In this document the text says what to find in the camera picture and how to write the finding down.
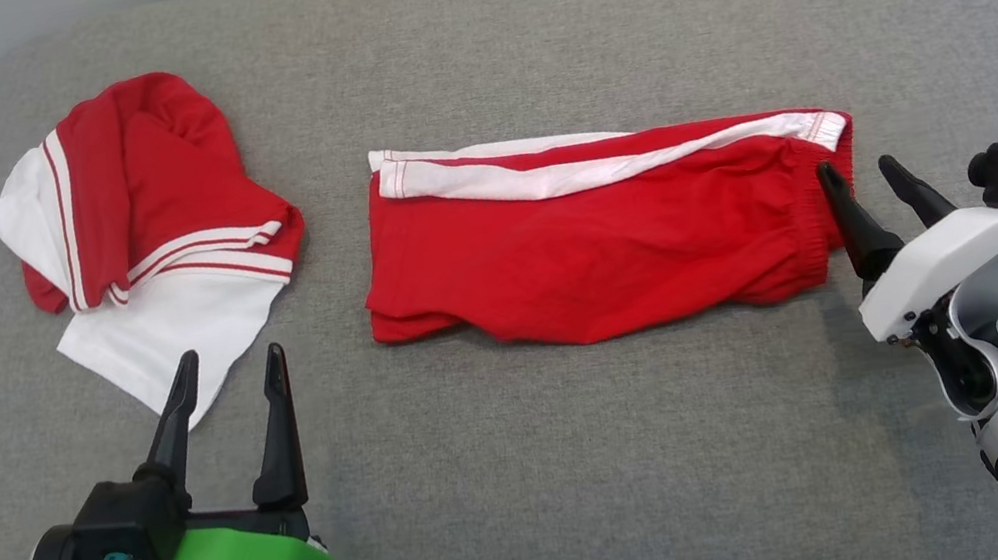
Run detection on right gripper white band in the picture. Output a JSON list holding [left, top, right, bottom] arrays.
[[814, 131, 998, 355]]

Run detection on red white basketball jersey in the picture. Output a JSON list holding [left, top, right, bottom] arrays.
[[0, 52, 337, 460]]

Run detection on red shorts with white stripe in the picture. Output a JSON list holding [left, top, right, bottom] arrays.
[[340, 71, 883, 381]]

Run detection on grey fabric sofa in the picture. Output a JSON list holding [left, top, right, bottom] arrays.
[[0, 0, 998, 560]]

